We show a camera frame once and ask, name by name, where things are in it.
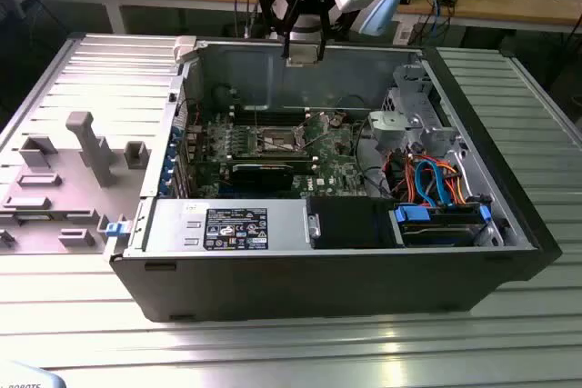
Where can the pale blue teach pendant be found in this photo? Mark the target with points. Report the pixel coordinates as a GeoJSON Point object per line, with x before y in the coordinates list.
{"type": "Point", "coordinates": [27, 376]}

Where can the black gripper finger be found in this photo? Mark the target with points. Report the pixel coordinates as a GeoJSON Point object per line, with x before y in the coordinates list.
{"type": "Point", "coordinates": [325, 15]}
{"type": "Point", "coordinates": [275, 2]}

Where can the blue plastic clip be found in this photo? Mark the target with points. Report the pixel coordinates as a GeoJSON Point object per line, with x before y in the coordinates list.
{"type": "Point", "coordinates": [116, 229]}

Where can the green motherboard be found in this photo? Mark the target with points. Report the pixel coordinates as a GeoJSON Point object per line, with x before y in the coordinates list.
{"type": "Point", "coordinates": [332, 165]}

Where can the grey parts rack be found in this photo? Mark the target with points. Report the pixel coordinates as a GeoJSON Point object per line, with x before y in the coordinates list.
{"type": "Point", "coordinates": [95, 156]}

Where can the black open PC case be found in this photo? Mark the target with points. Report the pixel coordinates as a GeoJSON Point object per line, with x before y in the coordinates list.
{"type": "Point", "coordinates": [273, 288]}

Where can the silver CPU plate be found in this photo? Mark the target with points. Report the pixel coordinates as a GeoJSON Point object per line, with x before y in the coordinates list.
{"type": "Point", "coordinates": [301, 56]}

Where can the black graphics card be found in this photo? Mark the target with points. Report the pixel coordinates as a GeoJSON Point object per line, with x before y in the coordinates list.
{"type": "Point", "coordinates": [261, 176]}

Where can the black power supply label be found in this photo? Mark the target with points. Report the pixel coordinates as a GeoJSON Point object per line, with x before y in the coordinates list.
{"type": "Point", "coordinates": [236, 229]}

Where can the silver power supply unit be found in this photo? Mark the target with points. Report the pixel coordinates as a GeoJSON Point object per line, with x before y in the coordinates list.
{"type": "Point", "coordinates": [173, 224]}

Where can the silver drive cage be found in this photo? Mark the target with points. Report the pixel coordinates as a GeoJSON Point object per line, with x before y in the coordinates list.
{"type": "Point", "coordinates": [411, 120]}

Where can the round coin cell battery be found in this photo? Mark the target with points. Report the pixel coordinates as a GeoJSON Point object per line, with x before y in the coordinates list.
{"type": "Point", "coordinates": [335, 121]}

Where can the black RAM slot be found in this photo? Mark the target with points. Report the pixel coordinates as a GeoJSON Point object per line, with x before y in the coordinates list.
{"type": "Point", "coordinates": [247, 120]}
{"type": "Point", "coordinates": [247, 111]}
{"type": "Point", "coordinates": [300, 159]}

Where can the hard disk in blue carrier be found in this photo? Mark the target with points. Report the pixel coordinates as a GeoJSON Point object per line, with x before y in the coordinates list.
{"type": "Point", "coordinates": [436, 229]}

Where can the CPU socket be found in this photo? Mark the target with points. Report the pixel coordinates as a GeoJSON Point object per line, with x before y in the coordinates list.
{"type": "Point", "coordinates": [277, 143]}

